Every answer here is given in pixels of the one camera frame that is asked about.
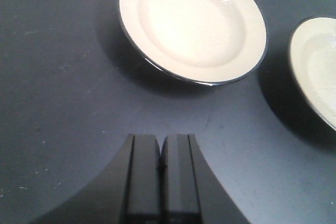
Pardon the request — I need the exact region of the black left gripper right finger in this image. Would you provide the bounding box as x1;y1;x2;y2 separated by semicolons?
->
160;134;249;223

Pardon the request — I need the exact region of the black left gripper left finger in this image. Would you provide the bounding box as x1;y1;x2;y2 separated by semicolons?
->
32;134;161;223

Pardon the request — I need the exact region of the beige round plate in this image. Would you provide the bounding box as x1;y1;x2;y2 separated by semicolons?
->
117;0;268;86
288;16;335;130

